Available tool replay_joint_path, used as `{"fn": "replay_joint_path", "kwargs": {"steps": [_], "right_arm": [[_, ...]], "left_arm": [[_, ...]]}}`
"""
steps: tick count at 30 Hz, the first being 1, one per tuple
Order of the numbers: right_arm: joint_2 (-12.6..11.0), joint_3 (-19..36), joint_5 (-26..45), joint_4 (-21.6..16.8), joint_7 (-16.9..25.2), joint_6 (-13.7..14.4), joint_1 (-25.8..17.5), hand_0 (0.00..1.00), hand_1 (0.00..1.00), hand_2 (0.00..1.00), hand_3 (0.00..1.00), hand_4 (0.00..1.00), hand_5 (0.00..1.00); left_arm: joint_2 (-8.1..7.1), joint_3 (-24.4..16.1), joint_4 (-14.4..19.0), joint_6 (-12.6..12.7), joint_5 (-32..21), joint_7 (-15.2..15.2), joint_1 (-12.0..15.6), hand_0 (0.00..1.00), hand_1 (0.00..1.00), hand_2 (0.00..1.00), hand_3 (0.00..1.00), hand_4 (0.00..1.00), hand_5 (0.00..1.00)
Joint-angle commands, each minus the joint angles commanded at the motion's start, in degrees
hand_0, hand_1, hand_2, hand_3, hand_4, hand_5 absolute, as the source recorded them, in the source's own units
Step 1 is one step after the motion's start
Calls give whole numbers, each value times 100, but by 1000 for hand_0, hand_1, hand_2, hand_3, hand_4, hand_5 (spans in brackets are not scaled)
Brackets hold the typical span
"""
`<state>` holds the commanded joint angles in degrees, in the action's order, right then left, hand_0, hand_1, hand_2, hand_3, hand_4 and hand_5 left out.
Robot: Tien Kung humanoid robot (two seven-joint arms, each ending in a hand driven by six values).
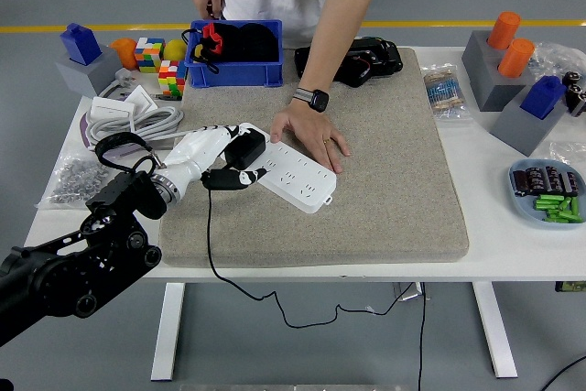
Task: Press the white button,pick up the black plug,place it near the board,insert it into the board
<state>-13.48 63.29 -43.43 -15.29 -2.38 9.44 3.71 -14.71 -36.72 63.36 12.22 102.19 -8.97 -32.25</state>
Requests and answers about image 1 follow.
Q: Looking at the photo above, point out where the blue house-shaped block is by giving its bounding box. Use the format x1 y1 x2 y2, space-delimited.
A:
60 23 103 67
519 74 568 120

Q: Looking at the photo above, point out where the blue plastic bin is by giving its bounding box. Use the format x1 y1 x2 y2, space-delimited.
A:
186 19 284 89

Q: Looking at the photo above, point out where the red and black clip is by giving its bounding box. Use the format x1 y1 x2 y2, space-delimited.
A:
202 23 224 56

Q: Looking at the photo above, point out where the white rectangular box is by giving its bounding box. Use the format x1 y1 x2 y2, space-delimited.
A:
90 96 135 125

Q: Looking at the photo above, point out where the black floor cable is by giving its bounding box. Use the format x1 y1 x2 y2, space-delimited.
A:
537 353 586 391

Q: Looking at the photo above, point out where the orange cone piece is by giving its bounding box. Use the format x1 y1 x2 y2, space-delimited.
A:
109 38 138 71

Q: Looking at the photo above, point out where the white table leg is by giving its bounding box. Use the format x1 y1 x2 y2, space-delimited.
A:
471 280 518 378
149 281 187 382

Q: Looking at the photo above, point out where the grey-brown mat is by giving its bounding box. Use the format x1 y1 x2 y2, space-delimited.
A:
158 46 470 268

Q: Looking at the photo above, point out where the black plug adapter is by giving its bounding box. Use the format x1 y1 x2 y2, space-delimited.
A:
223 129 267 170

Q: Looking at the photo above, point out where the coiled white strip cable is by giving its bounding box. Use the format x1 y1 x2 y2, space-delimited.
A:
84 105 185 149

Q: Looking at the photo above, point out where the clear plastic bracket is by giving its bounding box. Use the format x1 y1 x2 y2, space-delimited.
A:
392 281 423 303

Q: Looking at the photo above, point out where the white wall plug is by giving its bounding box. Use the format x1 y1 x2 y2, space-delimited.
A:
98 68 139 99

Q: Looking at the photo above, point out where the scrambled Rubik's cube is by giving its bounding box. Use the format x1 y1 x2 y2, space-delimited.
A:
134 37 166 74
157 60 189 99

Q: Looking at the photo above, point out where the clear plastic bag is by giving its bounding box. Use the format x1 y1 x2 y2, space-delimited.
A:
548 139 586 168
526 40 577 81

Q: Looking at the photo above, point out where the black capacitor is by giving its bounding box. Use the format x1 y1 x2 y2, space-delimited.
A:
559 170 579 197
543 165 563 193
526 166 547 193
512 169 528 198

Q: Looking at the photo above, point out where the person's left hand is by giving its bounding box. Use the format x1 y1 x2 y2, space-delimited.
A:
268 98 353 175

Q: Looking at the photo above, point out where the orange cylinder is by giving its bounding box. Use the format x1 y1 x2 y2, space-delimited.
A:
487 11 523 50
498 38 536 79

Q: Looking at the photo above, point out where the black hanging cable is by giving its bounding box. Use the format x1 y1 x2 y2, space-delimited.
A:
416 281 428 391

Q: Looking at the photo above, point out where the white power strip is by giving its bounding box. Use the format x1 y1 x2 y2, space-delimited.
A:
222 122 338 215

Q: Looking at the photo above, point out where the black wristwatch striped band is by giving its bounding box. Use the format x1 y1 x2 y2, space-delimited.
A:
292 87 330 113

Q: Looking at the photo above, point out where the grey two-hole holder block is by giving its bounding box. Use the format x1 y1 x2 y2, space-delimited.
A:
461 29 536 113

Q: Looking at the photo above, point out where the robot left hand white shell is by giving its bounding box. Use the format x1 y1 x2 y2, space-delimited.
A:
160 123 270 193

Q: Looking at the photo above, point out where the yellow ball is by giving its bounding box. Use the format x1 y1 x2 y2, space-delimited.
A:
164 38 189 62

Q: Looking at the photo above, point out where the thin black plug cord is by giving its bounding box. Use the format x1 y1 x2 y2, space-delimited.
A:
206 187 416 329

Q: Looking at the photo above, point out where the black cloth pouch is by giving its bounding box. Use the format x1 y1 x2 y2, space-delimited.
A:
202 22 281 65

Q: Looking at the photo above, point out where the white square switch panel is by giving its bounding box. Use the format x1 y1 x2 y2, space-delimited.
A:
124 85 159 114

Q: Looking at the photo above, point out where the black device housing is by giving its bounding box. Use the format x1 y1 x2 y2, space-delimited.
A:
294 36 404 89

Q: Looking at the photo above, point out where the bag of metal nuts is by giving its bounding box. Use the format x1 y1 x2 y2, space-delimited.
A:
35 155 115 212

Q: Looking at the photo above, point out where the pale blue plate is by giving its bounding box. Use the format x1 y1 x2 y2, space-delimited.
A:
507 157 586 230

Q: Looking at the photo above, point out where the bag of resistors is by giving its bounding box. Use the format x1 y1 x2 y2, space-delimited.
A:
420 64 473 129

